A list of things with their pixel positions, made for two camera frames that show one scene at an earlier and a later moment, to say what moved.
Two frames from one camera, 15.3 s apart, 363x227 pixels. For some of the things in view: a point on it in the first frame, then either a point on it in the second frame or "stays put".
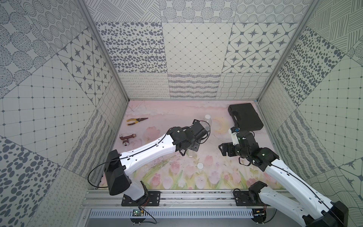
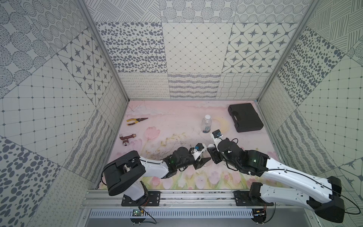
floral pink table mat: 206,169 stays put
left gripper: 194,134 → 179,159
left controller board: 137,212 stays put
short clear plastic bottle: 207,123 stays put
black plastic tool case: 245,117 stays put
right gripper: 224,150 → 214,154
